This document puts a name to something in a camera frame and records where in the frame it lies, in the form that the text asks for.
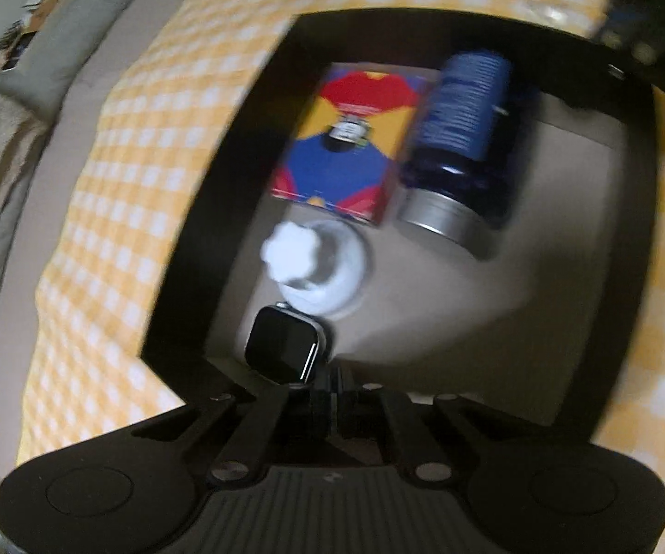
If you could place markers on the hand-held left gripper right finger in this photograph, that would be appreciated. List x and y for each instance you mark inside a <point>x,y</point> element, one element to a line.
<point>393,421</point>

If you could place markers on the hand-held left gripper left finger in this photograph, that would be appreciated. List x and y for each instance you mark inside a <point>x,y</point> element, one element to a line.
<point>263,421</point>

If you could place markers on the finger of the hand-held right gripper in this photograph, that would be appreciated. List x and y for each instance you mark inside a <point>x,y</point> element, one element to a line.
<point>621,26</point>

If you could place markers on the black smartwatch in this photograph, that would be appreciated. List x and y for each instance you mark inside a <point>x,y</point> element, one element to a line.
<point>280,340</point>

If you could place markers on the dark blue bottle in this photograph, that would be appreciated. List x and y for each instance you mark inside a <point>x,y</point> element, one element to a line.
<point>459,144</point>

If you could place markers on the black cardboard box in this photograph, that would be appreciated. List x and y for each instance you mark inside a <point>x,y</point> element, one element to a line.
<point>223,184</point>

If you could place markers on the red and blue box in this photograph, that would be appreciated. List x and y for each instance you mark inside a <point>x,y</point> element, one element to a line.
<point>338,173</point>

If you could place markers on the grey bed sheet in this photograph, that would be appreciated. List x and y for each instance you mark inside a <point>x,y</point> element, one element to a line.
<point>15,329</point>

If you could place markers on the yellow checkered cloth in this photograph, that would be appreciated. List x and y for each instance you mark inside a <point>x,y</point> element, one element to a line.
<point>136,156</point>

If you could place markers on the grey folded quilt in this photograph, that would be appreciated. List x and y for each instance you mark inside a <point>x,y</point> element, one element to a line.
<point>96,23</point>

